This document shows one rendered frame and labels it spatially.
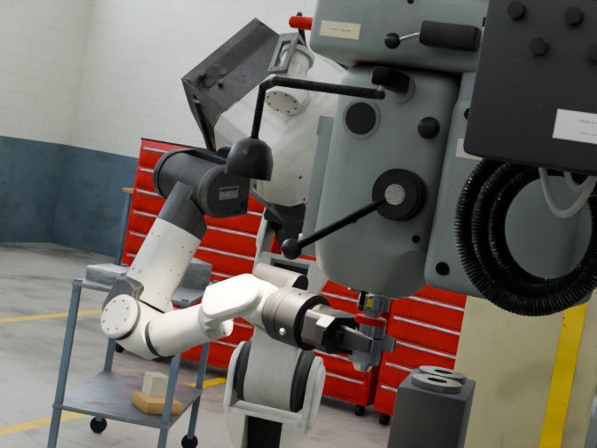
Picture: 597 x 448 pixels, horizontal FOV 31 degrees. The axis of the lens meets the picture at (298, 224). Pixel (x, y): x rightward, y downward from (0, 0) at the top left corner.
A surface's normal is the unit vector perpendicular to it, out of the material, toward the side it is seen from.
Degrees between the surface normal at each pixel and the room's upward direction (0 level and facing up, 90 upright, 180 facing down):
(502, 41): 90
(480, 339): 90
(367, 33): 90
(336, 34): 90
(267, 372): 81
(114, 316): 70
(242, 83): 58
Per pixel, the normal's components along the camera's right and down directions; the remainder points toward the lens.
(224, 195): 0.71, 0.26
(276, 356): -0.18, -0.14
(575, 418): -0.42, -0.02
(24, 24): 0.89, 0.18
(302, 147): 0.44, 0.06
